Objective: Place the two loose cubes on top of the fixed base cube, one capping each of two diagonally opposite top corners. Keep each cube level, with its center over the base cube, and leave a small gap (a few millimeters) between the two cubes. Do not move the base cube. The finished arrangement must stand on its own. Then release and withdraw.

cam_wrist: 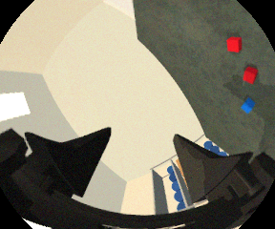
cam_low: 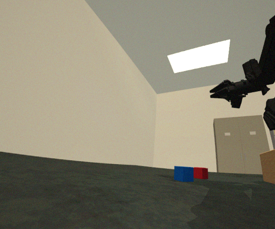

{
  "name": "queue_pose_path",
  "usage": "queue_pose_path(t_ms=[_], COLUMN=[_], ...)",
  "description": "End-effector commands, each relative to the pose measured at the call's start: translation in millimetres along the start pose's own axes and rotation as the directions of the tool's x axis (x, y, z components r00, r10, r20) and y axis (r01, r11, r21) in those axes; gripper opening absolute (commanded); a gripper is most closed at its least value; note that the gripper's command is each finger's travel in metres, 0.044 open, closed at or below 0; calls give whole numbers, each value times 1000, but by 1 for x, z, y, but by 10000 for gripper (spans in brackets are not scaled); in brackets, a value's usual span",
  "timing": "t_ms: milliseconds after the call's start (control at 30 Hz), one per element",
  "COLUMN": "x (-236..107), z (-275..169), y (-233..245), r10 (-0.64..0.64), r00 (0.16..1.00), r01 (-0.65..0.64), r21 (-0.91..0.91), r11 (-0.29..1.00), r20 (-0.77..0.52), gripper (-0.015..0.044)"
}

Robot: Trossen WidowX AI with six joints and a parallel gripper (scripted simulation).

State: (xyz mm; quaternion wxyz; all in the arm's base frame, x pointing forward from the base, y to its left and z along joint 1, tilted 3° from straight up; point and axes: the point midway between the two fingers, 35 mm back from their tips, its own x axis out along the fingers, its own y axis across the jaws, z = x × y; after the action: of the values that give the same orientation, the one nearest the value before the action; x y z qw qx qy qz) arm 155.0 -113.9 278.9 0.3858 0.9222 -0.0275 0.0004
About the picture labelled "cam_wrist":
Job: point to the blue cube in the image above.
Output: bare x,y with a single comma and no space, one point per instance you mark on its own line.
248,105

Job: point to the red cube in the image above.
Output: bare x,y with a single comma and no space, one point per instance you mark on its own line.
250,75
234,44

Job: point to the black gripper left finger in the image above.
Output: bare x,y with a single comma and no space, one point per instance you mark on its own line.
75,160

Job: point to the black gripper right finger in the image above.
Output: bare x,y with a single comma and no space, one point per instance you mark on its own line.
202,169

